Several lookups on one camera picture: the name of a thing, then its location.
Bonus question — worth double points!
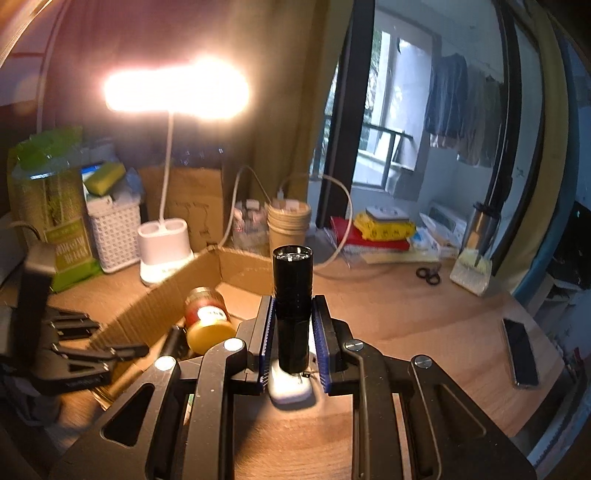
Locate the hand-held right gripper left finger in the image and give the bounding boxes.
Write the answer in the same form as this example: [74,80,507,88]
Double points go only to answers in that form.
[52,295,278,480]

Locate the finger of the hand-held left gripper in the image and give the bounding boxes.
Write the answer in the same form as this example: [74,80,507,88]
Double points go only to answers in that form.
[32,344,149,395]
[44,308,101,341]

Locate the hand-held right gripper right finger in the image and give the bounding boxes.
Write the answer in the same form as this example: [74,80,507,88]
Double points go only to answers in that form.
[313,295,539,480]

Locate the black flashlight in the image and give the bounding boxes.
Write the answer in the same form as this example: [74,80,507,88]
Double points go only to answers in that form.
[271,246,315,374]

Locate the jar with yellow lid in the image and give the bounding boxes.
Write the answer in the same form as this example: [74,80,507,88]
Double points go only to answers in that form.
[184,287,236,355]

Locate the brown cardboard box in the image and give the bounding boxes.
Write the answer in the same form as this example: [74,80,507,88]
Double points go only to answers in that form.
[88,246,278,416]

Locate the green printed box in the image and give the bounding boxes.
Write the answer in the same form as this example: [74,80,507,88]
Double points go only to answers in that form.
[9,127,105,294]

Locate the white woven plastic basket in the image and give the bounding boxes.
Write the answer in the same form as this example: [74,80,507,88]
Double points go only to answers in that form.
[87,198,143,274]

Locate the clear printed glass cup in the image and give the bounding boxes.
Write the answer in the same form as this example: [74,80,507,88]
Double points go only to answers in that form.
[232,199,271,254]

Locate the white desk lamp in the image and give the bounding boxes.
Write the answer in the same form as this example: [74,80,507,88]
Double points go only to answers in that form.
[102,58,252,286]

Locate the stack of brown paper cups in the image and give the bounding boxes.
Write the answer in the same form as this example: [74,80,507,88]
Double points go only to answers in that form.
[267,200,314,261]

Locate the black scissors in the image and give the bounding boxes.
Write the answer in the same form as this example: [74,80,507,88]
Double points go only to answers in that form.
[416,265,443,287]

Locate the yellow packet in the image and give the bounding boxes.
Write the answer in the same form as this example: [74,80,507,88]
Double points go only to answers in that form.
[353,213,417,241]

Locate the yellow green sponge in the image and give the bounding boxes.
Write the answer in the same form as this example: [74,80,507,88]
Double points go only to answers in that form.
[85,161,126,197]

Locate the white blue packet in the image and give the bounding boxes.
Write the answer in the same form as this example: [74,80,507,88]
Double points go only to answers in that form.
[409,228,441,259]

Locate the brown cardboard lamp packaging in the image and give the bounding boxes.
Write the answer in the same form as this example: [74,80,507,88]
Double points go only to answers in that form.
[139,166,227,252]

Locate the white flat box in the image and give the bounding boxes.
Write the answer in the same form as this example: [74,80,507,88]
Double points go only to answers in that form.
[365,204,410,221]

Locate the pale yellow tissue pack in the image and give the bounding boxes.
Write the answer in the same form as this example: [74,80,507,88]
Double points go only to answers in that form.
[450,247,494,295]

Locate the steel thermos flask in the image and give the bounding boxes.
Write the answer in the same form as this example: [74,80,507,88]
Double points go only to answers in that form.
[463,202,502,259]

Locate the dark smartphone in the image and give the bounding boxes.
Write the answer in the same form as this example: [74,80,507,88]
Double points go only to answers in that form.
[502,318,540,388]

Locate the olive green curtain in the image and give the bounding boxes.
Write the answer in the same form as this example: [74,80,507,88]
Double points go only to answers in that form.
[217,0,356,204]

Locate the grey-brown hanging garment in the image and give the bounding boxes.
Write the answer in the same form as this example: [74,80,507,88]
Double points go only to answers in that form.
[455,69,504,167]

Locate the dark blue hanging garment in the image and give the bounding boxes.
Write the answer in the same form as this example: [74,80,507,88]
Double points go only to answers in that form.
[424,53,469,139]

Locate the yellow curtain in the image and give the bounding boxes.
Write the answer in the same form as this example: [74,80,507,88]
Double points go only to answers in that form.
[526,18,578,291]

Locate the white charging cable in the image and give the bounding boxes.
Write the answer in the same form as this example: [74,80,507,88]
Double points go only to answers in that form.
[222,165,354,271]

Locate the black sliding door frame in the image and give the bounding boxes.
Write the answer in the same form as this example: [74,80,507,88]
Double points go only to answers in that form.
[318,0,518,227]

